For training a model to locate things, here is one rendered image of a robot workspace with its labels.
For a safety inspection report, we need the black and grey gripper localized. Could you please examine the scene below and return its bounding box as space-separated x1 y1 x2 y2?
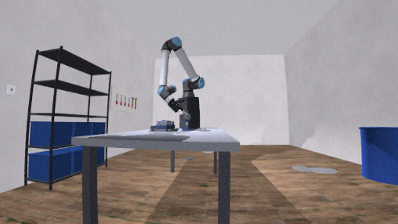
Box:
168 99 187 116

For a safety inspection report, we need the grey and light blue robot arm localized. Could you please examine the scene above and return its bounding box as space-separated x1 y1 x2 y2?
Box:
157 37 204 104

